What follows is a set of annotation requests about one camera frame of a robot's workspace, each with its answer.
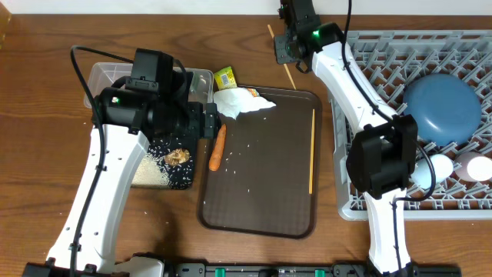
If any brown food scrap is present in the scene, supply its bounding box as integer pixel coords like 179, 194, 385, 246
164, 149, 191, 166

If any wooden chopstick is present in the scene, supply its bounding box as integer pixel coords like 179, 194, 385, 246
268, 24, 297, 90
308, 109, 315, 195

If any orange carrot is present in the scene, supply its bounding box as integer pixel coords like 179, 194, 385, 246
208, 124, 227, 172

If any white napkin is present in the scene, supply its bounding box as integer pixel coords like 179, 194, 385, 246
213, 88, 276, 119

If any yellow green wrapper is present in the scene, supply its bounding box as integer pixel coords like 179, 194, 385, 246
214, 66, 238, 90

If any pile of white rice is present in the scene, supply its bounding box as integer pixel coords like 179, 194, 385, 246
131, 138, 195, 189

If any orange white wrapper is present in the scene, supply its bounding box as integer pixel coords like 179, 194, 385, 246
247, 88, 259, 97

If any blue plate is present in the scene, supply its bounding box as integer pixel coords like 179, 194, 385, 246
403, 74, 481, 147

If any light blue cup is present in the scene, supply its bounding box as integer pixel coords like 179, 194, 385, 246
410, 153, 454, 190

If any small pink cup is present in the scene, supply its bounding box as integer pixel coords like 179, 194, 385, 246
455, 152, 492, 182

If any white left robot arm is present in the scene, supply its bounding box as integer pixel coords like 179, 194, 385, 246
23, 87, 220, 276

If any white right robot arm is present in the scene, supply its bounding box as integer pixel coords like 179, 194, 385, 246
274, 0, 417, 276

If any grey plastic dishwasher rack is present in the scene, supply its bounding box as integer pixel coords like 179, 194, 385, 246
347, 30, 491, 220

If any black tray bin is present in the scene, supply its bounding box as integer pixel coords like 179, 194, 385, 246
130, 134, 199, 191

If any brown serving tray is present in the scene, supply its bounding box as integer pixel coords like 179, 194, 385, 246
198, 88, 322, 239

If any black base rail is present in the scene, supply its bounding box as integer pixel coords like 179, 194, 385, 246
115, 252, 462, 277

